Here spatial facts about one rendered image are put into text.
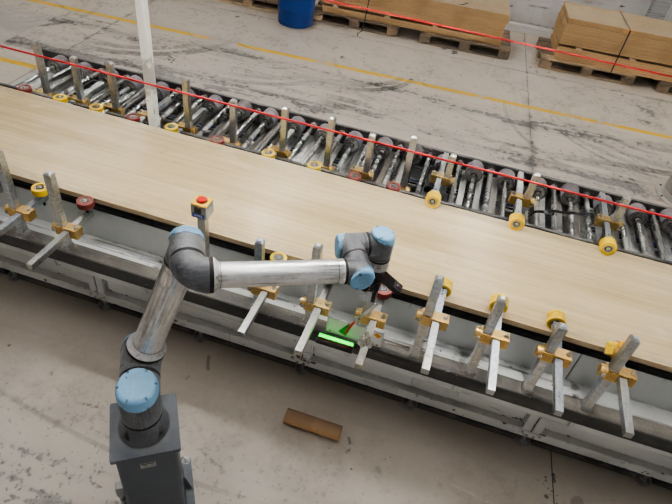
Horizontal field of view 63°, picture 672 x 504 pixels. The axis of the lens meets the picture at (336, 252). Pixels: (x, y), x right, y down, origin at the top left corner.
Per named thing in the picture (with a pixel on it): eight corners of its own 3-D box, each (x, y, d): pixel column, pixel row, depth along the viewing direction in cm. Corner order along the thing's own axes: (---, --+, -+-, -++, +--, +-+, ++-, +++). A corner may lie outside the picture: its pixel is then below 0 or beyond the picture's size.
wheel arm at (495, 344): (493, 396, 206) (496, 390, 204) (484, 393, 207) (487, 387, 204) (502, 305, 243) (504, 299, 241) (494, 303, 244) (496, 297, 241)
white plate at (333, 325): (380, 348, 246) (384, 334, 240) (325, 331, 250) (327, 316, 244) (380, 347, 247) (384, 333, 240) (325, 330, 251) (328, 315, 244)
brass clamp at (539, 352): (567, 369, 221) (572, 362, 218) (533, 359, 223) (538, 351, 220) (567, 358, 226) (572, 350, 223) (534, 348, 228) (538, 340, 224)
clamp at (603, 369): (631, 389, 218) (637, 381, 214) (596, 378, 220) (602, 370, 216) (630, 377, 222) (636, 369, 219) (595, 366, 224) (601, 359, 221)
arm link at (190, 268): (168, 275, 165) (380, 269, 184) (168, 248, 174) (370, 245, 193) (169, 302, 173) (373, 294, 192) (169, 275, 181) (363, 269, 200)
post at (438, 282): (417, 358, 245) (443, 281, 214) (409, 356, 246) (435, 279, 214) (418, 352, 248) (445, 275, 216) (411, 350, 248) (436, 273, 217)
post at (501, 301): (472, 377, 242) (507, 301, 211) (464, 374, 243) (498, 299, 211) (473, 371, 245) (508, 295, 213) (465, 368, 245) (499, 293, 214)
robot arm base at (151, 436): (171, 442, 212) (169, 428, 206) (118, 452, 207) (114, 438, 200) (168, 400, 226) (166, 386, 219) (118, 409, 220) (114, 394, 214)
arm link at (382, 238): (366, 224, 202) (392, 222, 204) (361, 249, 210) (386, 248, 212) (373, 240, 195) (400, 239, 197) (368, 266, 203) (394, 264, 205)
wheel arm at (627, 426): (630, 439, 199) (634, 434, 197) (622, 436, 199) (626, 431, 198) (621, 362, 226) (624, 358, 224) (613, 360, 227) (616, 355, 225)
